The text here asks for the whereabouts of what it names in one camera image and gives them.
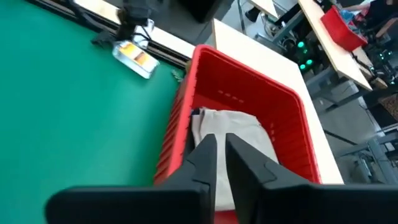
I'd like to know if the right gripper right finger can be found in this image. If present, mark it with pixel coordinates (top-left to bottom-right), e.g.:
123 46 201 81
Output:
225 133 398 224

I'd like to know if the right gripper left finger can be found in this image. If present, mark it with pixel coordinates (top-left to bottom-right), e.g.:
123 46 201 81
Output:
45 133 218 224

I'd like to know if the tan garment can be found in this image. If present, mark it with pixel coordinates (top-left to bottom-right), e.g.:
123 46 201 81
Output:
190 106 280 213

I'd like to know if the red plastic laundry bin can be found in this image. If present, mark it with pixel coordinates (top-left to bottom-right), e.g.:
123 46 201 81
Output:
153 44 322 224

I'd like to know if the light wooden background table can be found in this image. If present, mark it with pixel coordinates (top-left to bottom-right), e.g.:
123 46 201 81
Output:
297 0 373 91

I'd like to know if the red background tray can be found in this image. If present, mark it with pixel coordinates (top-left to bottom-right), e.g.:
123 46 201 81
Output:
320 5 368 53

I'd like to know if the person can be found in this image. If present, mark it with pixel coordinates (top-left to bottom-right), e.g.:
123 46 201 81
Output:
340 0 398 27

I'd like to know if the grey metal desk frame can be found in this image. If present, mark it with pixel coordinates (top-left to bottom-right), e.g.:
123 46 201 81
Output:
336 124 398 185

